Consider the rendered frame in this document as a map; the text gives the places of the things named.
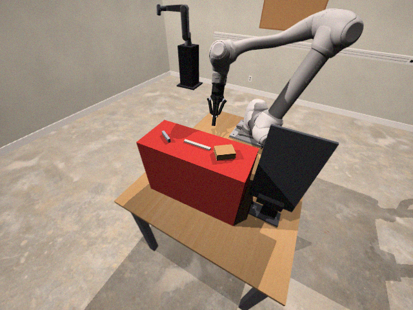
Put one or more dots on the red tool chest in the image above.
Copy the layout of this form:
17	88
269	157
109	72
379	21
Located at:
186	169

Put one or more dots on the small tan cardboard box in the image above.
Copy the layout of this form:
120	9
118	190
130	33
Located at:
224	152

